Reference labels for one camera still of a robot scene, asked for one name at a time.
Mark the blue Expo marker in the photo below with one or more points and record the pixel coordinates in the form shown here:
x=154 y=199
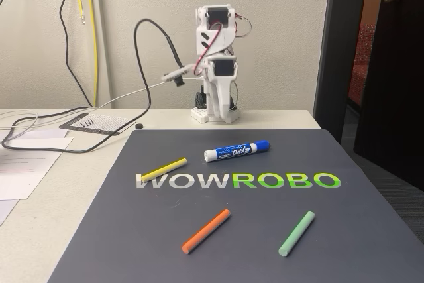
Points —
x=236 y=151

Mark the dark wooden door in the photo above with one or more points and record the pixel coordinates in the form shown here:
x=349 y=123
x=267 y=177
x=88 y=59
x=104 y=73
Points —
x=397 y=81

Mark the small black round cap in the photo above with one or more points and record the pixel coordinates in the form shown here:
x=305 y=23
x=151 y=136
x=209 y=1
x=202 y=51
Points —
x=139 y=126

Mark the grey WOWROBO mat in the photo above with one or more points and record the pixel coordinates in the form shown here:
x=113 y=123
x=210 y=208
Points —
x=251 y=223

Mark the printed white paper sheet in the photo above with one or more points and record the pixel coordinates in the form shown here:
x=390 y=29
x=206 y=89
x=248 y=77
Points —
x=23 y=177

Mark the green chalk stick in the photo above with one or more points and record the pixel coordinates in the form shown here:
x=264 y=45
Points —
x=297 y=233

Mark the dark door frame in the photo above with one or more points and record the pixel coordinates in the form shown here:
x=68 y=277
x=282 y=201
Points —
x=338 y=47

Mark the orange chalk stick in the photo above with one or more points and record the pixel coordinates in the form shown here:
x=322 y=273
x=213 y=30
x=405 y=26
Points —
x=206 y=231

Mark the yellow chalk stick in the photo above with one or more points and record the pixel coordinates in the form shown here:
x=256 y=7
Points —
x=164 y=170

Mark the white board camera module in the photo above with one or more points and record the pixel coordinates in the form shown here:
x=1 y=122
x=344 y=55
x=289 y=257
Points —
x=179 y=73

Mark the black-bordered screw sheet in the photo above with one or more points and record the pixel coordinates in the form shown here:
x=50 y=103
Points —
x=109 y=124

